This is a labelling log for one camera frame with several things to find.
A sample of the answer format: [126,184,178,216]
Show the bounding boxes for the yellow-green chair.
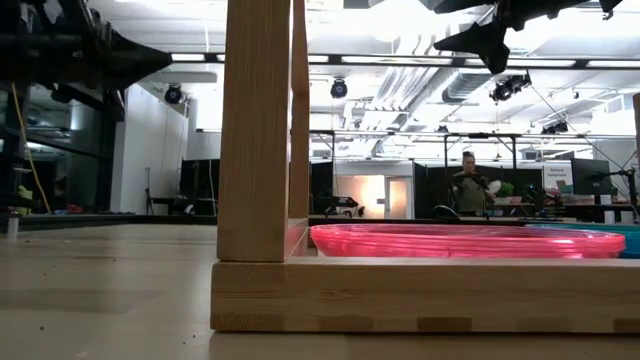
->
[17,185,34,216]

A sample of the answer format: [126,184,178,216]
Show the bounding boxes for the black computer monitor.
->
[571,158,612,197]

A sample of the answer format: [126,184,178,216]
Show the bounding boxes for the black partition panels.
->
[179,158,221,215]

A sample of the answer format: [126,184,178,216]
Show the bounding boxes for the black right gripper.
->
[433,0,624,75]

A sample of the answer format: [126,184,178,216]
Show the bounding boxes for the wooden slatted shelf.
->
[210,0,640,334]

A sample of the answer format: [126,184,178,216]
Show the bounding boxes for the white wheeled robot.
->
[324,195,367,219]

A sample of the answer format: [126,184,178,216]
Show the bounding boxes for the yellow hanging cable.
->
[10,82,52,215]

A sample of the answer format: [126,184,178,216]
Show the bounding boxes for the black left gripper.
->
[0,0,173,92]

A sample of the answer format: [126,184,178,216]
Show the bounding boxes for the person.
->
[451,151,502,217]

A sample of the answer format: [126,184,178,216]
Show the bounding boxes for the black ceiling spotlight cluster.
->
[489,73,533,103]

